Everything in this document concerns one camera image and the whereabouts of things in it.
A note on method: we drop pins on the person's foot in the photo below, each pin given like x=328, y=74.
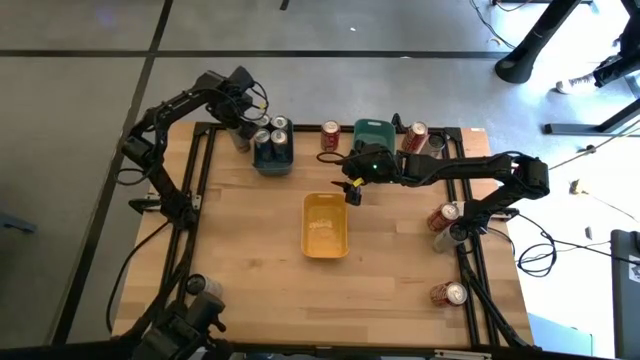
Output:
x=575, y=84

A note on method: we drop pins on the person's leg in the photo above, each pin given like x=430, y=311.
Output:
x=620, y=67

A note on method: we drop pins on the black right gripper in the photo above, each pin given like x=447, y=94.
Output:
x=375, y=167

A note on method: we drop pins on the black pedestal leg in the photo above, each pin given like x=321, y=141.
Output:
x=525, y=50

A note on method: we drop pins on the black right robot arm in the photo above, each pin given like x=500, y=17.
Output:
x=465, y=167

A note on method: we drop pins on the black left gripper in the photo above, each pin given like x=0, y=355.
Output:
x=235, y=102

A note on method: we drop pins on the grey blue box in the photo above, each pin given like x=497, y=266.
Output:
x=560, y=337

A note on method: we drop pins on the black desk foot bar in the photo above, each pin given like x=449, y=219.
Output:
x=575, y=129

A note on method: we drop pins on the blue grey floor object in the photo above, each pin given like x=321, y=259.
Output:
x=15, y=222

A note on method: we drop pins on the dark grey case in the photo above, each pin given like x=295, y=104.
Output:
x=627, y=300

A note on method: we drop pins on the red Coca-Cola can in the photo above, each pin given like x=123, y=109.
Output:
x=442, y=217
x=447, y=295
x=414, y=139
x=330, y=137

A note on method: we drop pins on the dark blue plastic bin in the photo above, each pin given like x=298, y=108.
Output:
x=272, y=168

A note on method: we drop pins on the silver frame bracket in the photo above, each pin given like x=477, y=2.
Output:
x=462, y=354

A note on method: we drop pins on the yellow plastic bin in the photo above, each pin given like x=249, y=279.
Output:
x=325, y=235

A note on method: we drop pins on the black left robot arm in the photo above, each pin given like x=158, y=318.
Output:
x=160, y=180

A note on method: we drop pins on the green plastic bin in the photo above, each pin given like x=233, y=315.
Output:
x=375, y=131

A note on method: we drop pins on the small floor object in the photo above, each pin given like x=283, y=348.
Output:
x=579, y=187

